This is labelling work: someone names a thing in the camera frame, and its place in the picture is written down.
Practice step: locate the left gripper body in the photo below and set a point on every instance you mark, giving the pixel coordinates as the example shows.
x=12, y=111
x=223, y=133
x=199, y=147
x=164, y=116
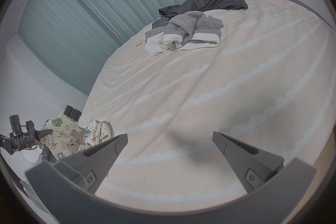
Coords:
x=31, y=133

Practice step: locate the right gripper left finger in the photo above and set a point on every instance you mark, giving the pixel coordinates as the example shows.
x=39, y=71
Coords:
x=99, y=157

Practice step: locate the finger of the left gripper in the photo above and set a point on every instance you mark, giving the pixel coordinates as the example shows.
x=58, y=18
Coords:
x=43, y=133

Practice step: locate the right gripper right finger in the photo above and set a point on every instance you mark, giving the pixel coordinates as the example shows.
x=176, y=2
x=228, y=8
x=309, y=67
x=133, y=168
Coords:
x=241, y=160

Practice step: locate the white printed pyjama top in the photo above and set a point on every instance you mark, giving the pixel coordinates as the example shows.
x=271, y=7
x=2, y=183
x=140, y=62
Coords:
x=68, y=133

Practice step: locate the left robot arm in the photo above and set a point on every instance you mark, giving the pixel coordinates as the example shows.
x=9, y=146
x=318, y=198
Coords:
x=13, y=139

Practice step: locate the bed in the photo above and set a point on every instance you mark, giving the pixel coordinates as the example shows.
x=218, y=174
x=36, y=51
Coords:
x=210, y=86

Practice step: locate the black chest of drawers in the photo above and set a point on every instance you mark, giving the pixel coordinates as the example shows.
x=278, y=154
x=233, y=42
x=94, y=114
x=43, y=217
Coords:
x=72, y=114

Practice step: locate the grey and white sweater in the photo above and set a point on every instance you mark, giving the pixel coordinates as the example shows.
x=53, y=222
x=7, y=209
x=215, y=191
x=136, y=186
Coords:
x=189, y=26

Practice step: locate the dark grey garment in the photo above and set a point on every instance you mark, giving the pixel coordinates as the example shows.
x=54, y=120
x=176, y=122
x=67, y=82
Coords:
x=160, y=23

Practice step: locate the black garment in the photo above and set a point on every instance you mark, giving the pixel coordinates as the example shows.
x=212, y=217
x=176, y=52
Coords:
x=217, y=1

